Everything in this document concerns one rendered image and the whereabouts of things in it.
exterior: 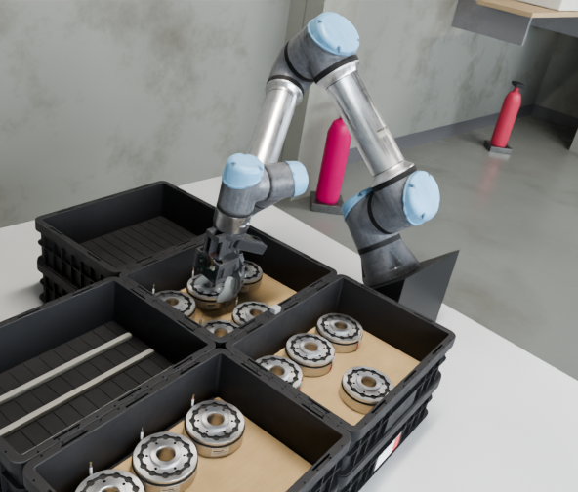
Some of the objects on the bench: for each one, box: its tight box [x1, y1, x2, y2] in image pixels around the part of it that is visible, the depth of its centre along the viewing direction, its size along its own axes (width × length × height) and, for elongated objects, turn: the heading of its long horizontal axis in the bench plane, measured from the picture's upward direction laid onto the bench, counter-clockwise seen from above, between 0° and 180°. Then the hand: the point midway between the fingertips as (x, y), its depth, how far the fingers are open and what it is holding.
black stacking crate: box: [334, 377, 441, 492], centre depth 129 cm, size 40×30×12 cm
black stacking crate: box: [37, 260, 77, 304], centre depth 158 cm, size 40×30×12 cm
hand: (219, 295), depth 141 cm, fingers open, 5 cm apart
